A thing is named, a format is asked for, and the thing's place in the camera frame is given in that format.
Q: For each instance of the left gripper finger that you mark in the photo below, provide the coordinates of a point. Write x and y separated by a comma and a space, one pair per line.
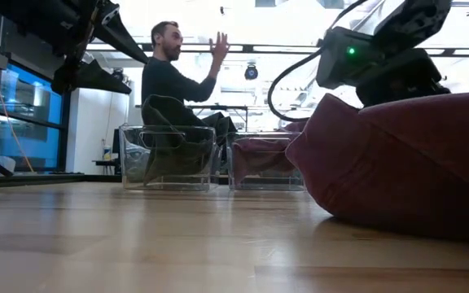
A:
88, 79
116, 34

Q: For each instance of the maroon cap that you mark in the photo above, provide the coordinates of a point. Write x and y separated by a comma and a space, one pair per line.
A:
259, 156
401, 163

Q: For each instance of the black cap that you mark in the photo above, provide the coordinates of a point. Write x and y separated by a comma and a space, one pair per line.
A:
177, 158

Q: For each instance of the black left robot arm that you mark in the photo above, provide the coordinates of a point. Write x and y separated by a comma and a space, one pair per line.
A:
23, 20

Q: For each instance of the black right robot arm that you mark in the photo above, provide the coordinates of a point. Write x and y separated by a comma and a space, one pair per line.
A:
348, 57

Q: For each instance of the person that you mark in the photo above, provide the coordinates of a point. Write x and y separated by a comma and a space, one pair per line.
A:
169, 77

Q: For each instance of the white bottle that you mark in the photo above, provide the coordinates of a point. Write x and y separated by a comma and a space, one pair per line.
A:
107, 153

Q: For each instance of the clear plastic bin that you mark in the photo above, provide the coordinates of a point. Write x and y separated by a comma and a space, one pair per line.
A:
132, 163
267, 181

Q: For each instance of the black metal table frame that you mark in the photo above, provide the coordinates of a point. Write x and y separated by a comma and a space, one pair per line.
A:
35, 179

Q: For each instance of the round black ceiling camera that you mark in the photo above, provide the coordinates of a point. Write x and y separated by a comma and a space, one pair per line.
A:
251, 72

